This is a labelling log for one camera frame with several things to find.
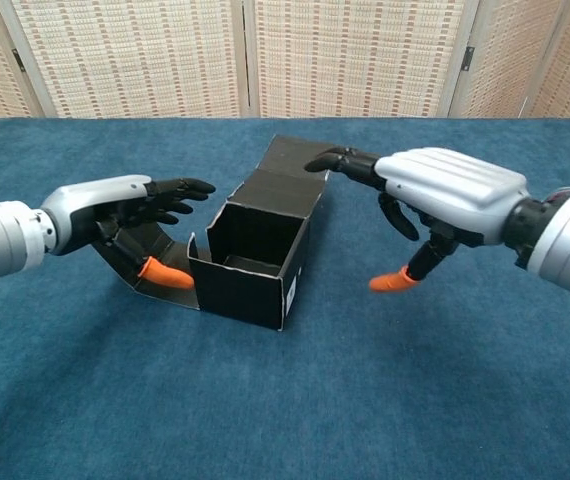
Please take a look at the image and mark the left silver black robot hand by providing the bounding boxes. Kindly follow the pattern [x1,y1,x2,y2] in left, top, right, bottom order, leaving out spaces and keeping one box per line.
[39,174,216,291]

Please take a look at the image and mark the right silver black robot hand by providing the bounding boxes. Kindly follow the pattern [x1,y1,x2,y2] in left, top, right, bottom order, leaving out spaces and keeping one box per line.
[303,145,529,295]

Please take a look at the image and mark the black foldable cardboard box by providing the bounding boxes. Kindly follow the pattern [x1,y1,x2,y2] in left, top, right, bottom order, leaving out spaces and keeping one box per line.
[95,134,335,332]

